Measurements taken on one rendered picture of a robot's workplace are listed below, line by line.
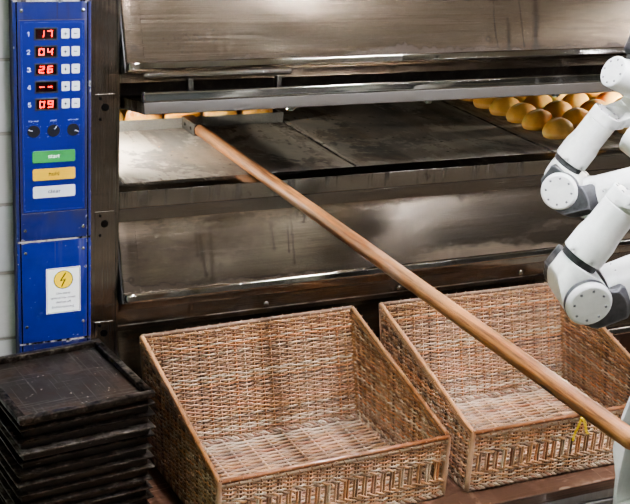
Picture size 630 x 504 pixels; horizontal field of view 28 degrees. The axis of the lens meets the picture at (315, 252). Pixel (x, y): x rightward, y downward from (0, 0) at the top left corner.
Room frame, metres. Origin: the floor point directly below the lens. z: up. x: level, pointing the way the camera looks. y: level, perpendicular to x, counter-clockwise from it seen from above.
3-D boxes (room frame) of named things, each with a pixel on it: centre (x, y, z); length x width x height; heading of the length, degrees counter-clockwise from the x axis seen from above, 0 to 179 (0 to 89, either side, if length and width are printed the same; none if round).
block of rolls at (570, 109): (3.66, -0.69, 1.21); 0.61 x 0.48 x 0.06; 27
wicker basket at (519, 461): (2.77, -0.51, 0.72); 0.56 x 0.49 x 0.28; 116
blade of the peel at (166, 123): (3.34, 0.44, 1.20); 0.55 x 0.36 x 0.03; 117
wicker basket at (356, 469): (2.50, 0.03, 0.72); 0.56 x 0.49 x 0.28; 118
